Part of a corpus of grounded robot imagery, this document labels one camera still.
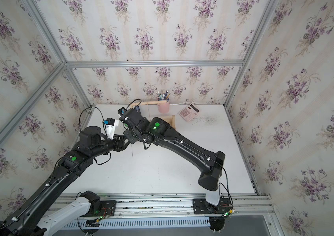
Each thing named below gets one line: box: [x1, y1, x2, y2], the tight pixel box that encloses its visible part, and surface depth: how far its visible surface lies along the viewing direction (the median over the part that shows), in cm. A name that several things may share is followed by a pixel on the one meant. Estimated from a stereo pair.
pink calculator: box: [178, 103, 201, 122], surface depth 117 cm
